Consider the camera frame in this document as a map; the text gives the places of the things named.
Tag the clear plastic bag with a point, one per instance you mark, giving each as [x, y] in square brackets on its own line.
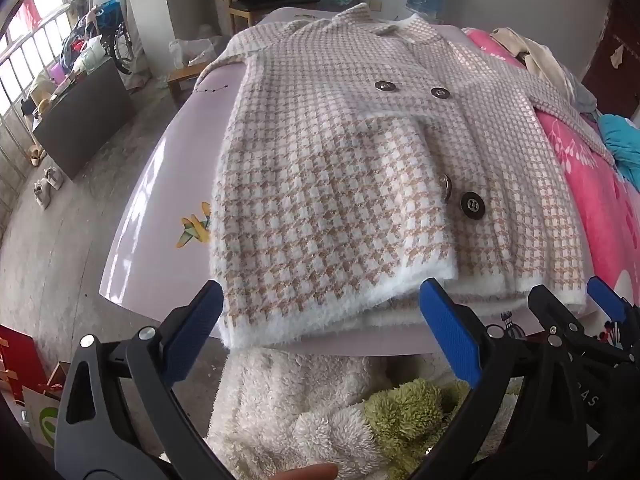
[192, 50]

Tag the pink printed blanket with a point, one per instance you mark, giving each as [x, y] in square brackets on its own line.
[590, 200]

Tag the dark grey board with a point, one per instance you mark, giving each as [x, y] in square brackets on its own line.
[80, 120]

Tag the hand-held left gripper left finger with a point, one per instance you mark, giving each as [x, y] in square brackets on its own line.
[192, 330]

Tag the dark red door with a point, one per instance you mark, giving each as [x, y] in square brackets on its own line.
[615, 85]

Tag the white fleece garment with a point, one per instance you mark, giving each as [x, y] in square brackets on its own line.
[270, 400]

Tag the beige garment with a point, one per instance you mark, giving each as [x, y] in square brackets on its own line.
[542, 60]

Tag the pink printed table cover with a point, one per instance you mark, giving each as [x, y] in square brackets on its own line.
[150, 210]

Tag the small wooden stool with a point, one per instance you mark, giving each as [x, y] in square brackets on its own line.
[185, 74]

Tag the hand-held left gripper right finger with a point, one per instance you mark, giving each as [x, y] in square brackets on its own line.
[450, 330]

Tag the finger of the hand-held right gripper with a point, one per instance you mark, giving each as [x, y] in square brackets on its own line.
[605, 297]
[547, 310]

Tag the green fuzzy cloth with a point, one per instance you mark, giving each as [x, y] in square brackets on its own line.
[405, 410]

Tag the beige white houndstooth coat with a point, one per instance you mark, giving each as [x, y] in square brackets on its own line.
[325, 170]

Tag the bicycle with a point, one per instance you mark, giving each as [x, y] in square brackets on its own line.
[120, 45]

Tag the white bag green logo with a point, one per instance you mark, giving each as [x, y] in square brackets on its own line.
[45, 417]

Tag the person's left hand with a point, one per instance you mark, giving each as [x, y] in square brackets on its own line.
[310, 472]

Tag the white shoe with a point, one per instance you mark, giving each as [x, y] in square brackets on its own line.
[54, 177]
[43, 195]

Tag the teal garment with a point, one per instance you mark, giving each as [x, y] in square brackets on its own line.
[622, 145]

